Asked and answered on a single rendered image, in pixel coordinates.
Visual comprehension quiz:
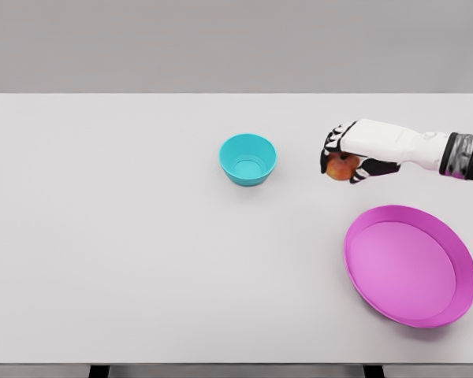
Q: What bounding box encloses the blue bowl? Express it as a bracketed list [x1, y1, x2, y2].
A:
[219, 133, 278, 187]

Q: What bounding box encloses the pink plate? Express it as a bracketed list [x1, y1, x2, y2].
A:
[343, 204, 473, 329]

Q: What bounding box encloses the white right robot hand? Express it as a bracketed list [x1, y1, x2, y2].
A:
[319, 119, 412, 185]

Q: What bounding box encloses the red apple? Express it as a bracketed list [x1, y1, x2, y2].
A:
[326, 152, 360, 182]

